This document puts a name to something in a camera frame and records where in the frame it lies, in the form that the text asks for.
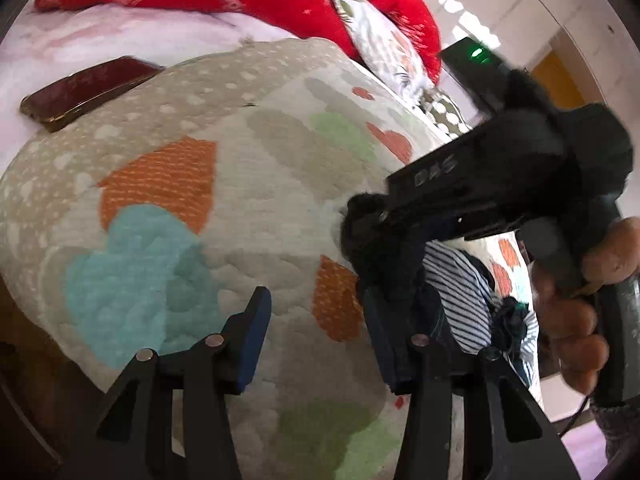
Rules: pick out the small red pillow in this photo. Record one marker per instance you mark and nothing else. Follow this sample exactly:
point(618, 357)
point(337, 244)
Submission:
point(410, 20)

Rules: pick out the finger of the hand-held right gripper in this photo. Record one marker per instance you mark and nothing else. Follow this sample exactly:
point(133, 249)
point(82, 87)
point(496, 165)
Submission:
point(415, 221)

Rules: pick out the patterned quilted blanket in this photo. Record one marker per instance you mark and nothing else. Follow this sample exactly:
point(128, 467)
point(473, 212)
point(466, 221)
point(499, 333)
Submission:
point(225, 200)

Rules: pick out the dotted green pillow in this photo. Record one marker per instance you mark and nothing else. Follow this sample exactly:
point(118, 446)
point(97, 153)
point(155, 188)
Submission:
point(445, 112)

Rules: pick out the white leaf print pillow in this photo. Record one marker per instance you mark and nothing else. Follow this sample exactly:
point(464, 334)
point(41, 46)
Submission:
point(385, 45)

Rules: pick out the person's right hand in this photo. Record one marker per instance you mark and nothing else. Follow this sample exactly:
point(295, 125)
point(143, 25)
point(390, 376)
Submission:
point(575, 325)

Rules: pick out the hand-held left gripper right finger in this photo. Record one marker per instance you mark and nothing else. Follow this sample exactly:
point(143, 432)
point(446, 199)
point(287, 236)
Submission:
point(389, 345)

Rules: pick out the dark red flat box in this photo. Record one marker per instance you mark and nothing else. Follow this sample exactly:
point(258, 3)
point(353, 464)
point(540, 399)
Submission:
point(85, 90)

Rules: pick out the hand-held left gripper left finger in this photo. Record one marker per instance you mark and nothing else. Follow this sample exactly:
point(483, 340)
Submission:
point(255, 340)

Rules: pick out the striped cloth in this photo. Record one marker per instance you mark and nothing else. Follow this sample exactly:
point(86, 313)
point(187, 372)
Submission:
point(462, 290)

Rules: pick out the dark fuzzy pants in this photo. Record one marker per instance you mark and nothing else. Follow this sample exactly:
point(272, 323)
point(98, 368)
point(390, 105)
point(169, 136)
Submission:
point(380, 255)

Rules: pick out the pink bedsheet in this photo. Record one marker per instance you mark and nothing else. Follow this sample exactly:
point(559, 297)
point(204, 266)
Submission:
point(75, 45)

